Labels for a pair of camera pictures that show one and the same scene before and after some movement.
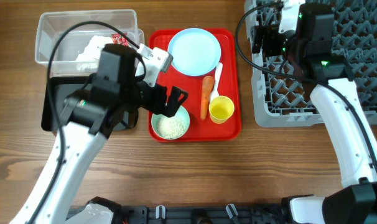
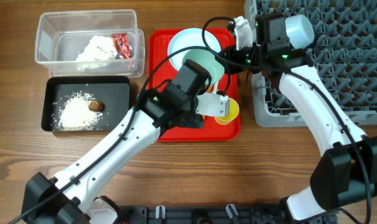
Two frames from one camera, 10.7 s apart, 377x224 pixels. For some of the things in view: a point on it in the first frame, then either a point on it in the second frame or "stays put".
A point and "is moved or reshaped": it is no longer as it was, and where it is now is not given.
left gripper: [157, 106] → [192, 118]
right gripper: [270, 32] → [229, 63]
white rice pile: [171, 127] is moved or reshaped
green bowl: [173, 127] is moved or reshaped
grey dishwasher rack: [282, 99] stays put
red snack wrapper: [118, 38] stays put
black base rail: [206, 214] stays put
